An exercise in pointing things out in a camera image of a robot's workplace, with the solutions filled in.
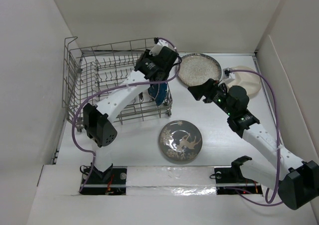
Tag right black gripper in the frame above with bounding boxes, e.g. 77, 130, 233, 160
187, 78, 234, 117

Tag speckled round plate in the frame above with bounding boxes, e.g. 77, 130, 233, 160
178, 53, 222, 87

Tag grey wire dish rack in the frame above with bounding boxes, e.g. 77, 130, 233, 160
62, 37, 173, 132

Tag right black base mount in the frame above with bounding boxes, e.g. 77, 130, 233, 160
209, 156, 263, 195

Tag cream divided dish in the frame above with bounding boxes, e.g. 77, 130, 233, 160
227, 66, 261, 97

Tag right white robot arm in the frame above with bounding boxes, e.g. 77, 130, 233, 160
188, 79, 319, 210

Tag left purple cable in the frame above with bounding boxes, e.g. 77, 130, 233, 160
71, 36, 182, 193

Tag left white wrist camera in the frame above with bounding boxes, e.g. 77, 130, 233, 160
149, 37, 176, 56

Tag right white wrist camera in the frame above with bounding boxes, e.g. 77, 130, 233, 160
218, 67, 235, 85

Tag blue leaf shaped plate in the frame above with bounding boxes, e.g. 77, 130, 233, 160
148, 83, 167, 106

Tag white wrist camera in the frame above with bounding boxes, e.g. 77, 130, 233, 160
218, 67, 235, 85
149, 37, 176, 56

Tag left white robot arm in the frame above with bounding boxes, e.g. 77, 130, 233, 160
83, 45, 179, 184

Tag grey deer pattern plate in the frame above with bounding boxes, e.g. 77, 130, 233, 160
159, 120, 203, 163

